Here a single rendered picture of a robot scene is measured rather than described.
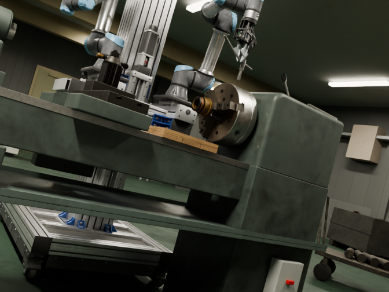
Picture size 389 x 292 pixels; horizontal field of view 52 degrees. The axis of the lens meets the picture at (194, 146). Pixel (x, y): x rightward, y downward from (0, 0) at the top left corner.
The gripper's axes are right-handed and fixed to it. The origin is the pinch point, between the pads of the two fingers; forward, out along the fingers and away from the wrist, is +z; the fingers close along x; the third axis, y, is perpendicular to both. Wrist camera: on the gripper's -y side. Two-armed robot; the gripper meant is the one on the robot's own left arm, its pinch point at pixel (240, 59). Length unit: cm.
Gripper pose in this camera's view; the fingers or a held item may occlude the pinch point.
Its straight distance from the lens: 212.9
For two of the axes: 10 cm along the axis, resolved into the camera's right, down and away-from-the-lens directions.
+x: 7.9, 2.3, -5.7
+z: -2.9, 9.6, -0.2
